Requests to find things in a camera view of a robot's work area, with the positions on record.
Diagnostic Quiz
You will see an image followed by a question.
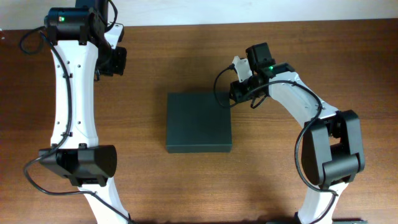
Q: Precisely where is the black box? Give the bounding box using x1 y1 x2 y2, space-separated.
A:
165 92 233 153

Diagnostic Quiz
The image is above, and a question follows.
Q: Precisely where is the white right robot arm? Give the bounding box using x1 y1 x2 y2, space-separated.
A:
228 43 365 224

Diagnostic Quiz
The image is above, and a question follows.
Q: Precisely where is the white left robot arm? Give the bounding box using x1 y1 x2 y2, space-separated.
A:
39 1 131 223

